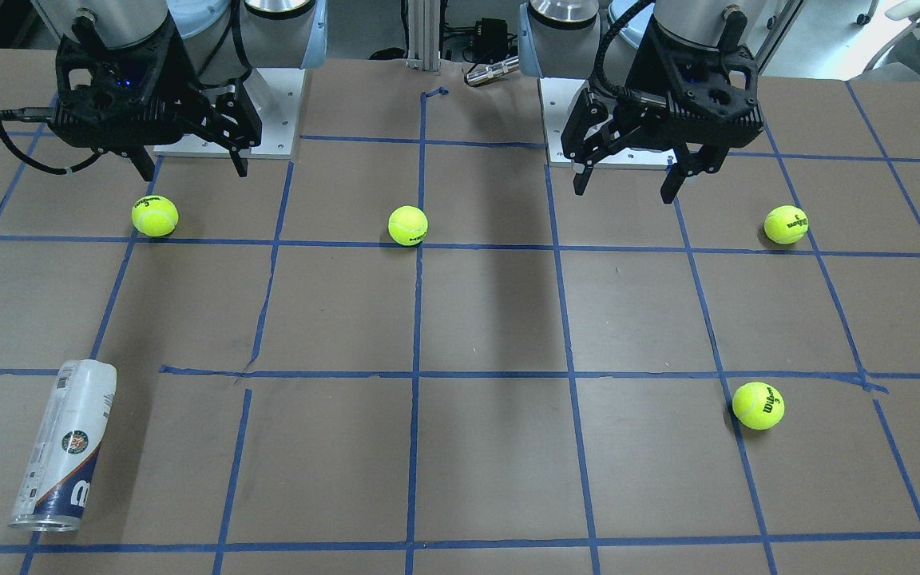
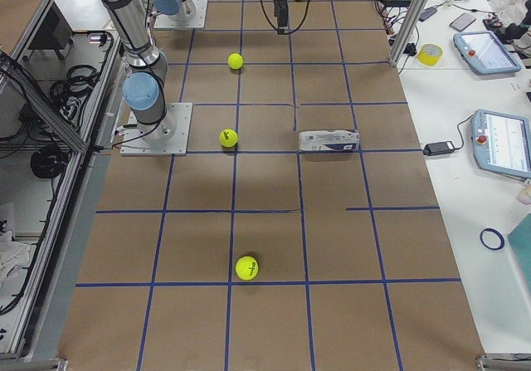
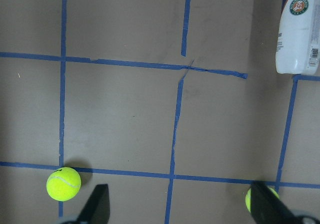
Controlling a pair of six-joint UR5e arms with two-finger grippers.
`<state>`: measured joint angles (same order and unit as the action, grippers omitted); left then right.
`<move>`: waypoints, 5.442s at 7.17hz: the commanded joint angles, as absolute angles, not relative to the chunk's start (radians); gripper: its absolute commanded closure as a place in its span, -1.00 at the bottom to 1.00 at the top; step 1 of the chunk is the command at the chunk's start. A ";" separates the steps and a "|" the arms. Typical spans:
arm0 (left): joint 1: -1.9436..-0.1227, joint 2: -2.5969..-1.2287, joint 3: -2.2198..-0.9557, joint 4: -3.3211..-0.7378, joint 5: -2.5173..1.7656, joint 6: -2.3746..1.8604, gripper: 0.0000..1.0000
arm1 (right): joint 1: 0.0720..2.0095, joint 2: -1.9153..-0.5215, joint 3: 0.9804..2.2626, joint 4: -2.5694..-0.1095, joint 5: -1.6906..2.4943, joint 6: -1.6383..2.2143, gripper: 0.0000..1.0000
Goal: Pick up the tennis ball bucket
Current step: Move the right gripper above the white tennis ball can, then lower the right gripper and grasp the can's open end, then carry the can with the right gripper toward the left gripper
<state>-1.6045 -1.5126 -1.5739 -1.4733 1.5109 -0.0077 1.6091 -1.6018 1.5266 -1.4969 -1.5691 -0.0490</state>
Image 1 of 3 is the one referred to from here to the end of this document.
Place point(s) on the white tennis ball can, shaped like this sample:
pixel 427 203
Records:
pixel 57 481

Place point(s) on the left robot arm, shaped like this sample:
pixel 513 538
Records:
pixel 583 40

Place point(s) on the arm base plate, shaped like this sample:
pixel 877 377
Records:
pixel 557 97
pixel 278 97

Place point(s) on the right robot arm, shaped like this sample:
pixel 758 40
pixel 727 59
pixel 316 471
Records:
pixel 216 78

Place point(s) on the tennis ball near screen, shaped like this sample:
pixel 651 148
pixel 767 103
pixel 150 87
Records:
pixel 758 405

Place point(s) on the silver cylindrical connector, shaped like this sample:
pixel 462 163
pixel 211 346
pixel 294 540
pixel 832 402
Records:
pixel 480 75

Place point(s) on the tennis ball far screen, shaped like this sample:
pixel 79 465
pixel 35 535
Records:
pixel 785 225
pixel 154 216

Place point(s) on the aluminium profile post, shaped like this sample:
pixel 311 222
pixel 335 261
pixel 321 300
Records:
pixel 423 27

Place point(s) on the tennis ball centre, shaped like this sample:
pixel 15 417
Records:
pixel 407 225

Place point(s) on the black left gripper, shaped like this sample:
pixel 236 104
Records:
pixel 637 73

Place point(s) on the black power adapter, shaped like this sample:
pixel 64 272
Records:
pixel 490 42

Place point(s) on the tennis ball screen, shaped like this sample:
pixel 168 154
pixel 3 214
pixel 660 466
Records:
pixel 758 405
pixel 154 216
pixel 785 225

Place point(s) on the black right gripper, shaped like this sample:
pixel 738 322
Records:
pixel 182 70

